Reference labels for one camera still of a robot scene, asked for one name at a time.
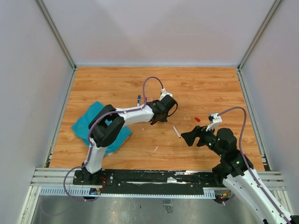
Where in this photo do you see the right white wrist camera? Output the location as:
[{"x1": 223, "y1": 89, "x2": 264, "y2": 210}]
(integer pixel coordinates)
[{"x1": 206, "y1": 113, "x2": 222, "y2": 132}]

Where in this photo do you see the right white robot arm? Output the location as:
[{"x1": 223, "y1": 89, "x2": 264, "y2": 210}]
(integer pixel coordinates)
[{"x1": 181, "y1": 126, "x2": 299, "y2": 224}]

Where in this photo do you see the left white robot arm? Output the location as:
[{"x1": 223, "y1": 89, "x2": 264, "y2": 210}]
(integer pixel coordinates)
[{"x1": 73, "y1": 94, "x2": 178, "y2": 185}]

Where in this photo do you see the teal cloth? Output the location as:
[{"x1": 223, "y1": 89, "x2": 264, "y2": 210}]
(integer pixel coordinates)
[{"x1": 71, "y1": 101, "x2": 133, "y2": 156}]

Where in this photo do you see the white pen red end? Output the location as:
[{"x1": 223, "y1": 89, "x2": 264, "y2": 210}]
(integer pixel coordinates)
[{"x1": 172, "y1": 126, "x2": 181, "y2": 138}]

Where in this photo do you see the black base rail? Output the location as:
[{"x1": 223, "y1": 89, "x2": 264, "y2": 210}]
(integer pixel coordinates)
[{"x1": 73, "y1": 169, "x2": 224, "y2": 196}]

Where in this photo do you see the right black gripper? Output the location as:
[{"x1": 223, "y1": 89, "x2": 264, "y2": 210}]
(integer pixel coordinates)
[{"x1": 181, "y1": 122, "x2": 224, "y2": 157}]

